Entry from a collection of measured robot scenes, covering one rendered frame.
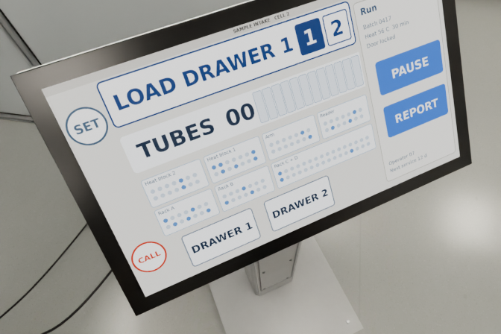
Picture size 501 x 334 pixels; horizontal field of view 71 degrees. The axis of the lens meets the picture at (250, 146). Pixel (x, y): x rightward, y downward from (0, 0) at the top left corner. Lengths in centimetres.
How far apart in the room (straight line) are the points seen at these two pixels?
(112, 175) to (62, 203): 140
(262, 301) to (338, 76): 108
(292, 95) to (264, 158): 8
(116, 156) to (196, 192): 10
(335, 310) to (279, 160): 105
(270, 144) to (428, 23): 26
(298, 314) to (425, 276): 51
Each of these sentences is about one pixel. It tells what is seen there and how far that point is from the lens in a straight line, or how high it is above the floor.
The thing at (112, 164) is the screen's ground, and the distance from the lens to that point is 42.
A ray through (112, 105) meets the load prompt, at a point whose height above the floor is 115.
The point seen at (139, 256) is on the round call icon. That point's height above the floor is 102.
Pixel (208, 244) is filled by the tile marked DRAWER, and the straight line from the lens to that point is 46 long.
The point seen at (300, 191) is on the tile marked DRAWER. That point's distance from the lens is 47.
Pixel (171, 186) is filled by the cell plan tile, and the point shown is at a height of 107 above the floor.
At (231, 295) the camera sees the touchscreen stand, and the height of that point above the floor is 4.
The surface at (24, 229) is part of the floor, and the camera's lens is 185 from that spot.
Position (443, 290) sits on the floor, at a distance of 160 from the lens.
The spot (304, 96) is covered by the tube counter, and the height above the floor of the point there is 111.
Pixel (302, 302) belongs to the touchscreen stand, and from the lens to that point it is 142.
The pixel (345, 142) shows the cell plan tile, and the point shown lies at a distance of 48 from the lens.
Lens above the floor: 144
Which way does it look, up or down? 57 degrees down
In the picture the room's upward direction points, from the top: 5 degrees counter-clockwise
